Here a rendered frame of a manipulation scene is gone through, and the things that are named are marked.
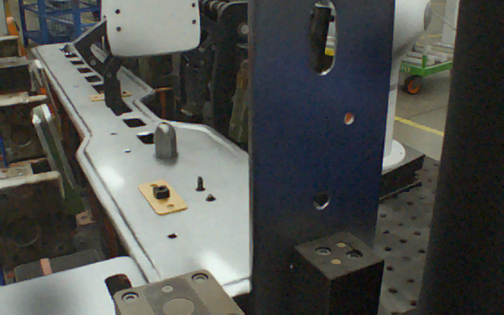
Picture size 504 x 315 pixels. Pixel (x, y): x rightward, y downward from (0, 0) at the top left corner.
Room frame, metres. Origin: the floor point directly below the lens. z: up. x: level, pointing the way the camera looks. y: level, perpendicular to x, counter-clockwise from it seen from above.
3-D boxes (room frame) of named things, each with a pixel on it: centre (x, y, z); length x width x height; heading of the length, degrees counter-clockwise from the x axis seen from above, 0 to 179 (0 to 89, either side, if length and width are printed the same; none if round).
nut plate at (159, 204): (0.57, 0.11, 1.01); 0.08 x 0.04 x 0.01; 28
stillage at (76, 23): (5.69, 1.75, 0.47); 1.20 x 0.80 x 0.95; 38
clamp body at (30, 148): (0.87, 0.41, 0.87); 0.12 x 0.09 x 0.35; 118
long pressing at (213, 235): (1.02, 0.30, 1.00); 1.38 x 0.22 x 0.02; 28
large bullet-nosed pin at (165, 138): (0.70, 0.12, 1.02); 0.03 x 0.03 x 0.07
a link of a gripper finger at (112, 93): (0.54, 0.16, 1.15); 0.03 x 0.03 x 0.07; 28
